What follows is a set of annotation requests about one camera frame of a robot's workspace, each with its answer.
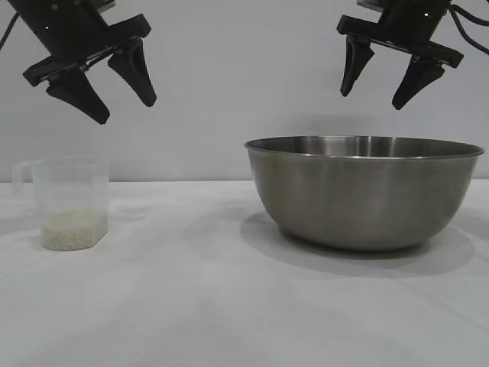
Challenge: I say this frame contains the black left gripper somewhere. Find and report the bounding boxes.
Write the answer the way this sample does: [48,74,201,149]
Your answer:
[6,0,158,127]

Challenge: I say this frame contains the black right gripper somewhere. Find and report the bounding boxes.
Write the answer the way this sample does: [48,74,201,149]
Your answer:
[336,0,465,112]

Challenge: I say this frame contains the clear plastic measuring cup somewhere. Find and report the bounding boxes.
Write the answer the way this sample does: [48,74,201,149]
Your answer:
[11,155,111,252]

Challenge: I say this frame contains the stainless steel mixing bowl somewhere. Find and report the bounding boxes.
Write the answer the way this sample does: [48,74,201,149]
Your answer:
[243,135,485,252]

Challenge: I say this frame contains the white rice grains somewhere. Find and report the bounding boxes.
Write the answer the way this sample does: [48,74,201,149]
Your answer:
[41,207,109,252]

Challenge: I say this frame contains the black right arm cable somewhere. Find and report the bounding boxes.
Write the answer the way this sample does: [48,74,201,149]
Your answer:
[445,0,489,58]

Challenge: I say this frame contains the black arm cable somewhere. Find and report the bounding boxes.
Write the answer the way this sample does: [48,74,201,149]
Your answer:
[0,11,21,50]
[445,0,489,58]

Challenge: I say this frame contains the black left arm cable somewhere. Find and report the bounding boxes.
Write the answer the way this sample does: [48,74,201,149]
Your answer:
[0,11,21,50]

